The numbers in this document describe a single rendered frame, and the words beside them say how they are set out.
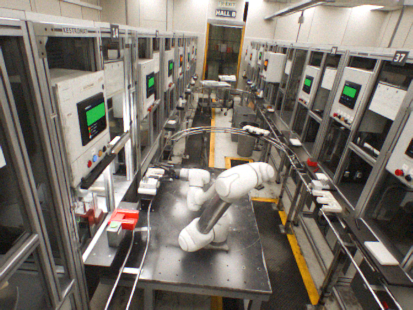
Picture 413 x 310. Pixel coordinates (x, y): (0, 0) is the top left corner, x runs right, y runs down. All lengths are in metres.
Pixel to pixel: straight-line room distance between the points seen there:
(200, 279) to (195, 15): 9.01
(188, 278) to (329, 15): 9.82
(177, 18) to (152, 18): 0.88
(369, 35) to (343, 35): 0.85
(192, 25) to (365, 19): 5.94
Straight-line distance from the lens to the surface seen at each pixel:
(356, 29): 10.92
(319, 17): 10.41
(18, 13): 2.30
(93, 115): 1.28
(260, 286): 1.75
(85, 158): 1.29
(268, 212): 3.44
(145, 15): 10.12
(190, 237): 1.61
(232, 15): 9.79
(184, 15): 9.87
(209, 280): 1.70
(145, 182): 2.05
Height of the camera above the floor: 2.03
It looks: 25 degrees down
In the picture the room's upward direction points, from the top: 5 degrees clockwise
